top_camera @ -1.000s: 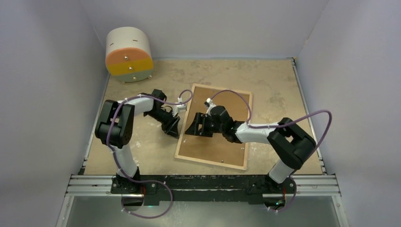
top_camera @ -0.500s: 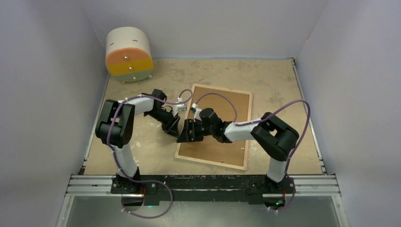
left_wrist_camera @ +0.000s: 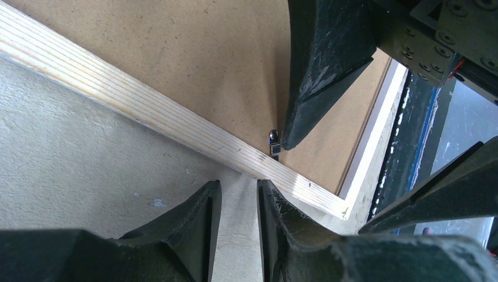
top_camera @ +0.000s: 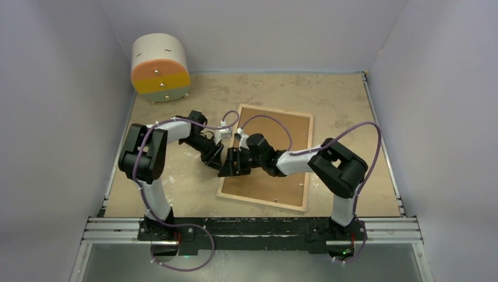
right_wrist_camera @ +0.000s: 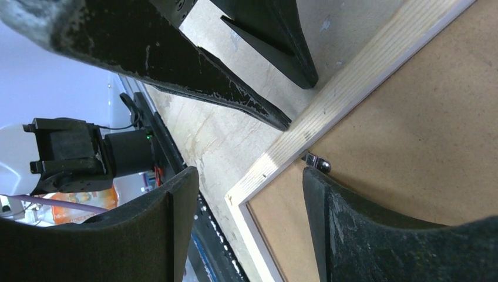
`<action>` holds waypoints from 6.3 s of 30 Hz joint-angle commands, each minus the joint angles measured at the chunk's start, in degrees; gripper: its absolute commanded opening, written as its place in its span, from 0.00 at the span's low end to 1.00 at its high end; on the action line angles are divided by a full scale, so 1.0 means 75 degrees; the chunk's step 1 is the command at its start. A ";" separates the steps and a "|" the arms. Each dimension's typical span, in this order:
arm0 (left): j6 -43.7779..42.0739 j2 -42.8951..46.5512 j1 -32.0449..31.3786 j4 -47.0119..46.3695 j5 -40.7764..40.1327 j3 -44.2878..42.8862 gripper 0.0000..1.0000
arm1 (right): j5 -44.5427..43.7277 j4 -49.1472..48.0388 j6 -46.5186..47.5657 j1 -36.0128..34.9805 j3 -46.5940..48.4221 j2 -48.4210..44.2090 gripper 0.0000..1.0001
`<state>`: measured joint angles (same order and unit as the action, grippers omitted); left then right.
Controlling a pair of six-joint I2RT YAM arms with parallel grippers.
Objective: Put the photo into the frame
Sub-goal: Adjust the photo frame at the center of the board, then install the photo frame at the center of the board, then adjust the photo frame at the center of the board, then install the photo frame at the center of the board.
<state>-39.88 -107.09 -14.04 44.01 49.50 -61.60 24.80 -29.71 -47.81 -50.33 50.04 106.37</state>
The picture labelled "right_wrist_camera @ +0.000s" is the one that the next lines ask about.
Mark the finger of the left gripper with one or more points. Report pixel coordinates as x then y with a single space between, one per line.
273 29
133 38

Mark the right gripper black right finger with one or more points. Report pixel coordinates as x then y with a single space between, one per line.
355 239

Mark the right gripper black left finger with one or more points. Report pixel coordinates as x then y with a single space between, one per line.
146 239

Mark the brown backing board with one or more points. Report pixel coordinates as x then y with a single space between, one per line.
424 143

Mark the white wooden picture frame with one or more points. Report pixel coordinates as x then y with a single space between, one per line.
413 25

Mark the orange snack bag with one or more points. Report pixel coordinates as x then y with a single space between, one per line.
107 199

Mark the metal turn clip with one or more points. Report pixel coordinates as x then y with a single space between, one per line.
317 162

